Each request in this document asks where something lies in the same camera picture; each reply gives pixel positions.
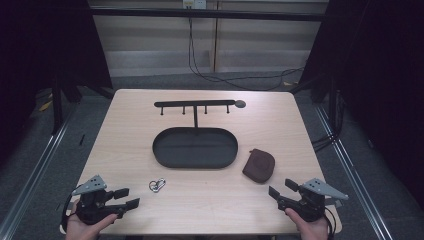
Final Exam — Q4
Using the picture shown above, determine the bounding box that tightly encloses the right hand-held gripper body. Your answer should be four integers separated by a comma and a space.
277, 177, 350, 223

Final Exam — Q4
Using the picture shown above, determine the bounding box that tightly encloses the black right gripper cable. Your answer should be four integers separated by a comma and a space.
322, 205, 337, 240

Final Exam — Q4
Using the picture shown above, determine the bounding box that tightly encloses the black wall cable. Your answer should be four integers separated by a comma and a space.
187, 17, 306, 92

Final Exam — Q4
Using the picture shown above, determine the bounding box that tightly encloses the person's right hand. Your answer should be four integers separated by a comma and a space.
284, 207, 330, 240

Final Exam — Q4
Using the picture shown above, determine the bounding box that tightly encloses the black horizontal frame bar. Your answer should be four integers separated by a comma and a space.
89, 7, 330, 23

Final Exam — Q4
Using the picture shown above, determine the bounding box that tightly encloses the black metal stand post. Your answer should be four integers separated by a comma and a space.
327, 77, 338, 135
50, 78, 65, 136

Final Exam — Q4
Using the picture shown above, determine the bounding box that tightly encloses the brown zip pouch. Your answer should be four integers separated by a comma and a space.
242, 148, 276, 184

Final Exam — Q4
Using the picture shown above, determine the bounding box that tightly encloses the silver carabiner keyring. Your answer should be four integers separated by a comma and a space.
148, 177, 167, 194

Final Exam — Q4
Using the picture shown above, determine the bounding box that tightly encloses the person's left hand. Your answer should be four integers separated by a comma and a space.
65, 199, 119, 240

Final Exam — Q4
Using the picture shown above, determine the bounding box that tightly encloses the black key rack with tray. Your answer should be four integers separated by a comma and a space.
152, 99, 248, 170

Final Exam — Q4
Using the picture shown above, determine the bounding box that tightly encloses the black cable bundle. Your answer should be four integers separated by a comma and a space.
311, 89, 346, 153

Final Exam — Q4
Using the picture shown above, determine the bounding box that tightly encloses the yellow tape piece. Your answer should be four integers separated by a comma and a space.
37, 99, 54, 113

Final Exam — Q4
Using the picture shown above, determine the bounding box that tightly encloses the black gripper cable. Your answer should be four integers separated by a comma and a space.
60, 192, 78, 235
322, 205, 337, 240

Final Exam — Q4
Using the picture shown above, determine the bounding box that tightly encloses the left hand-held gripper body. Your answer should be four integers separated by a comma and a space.
70, 174, 127, 226

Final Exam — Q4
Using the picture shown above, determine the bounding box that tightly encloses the metal floor rail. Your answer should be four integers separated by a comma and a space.
314, 104, 395, 240
0, 109, 74, 240

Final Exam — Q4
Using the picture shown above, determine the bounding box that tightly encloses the black curtain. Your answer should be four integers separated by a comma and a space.
0, 0, 114, 169
298, 0, 424, 212

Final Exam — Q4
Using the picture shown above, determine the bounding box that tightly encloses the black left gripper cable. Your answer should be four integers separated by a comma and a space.
60, 192, 78, 235

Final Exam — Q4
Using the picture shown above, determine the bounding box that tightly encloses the white wall socket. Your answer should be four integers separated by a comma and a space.
182, 0, 208, 10

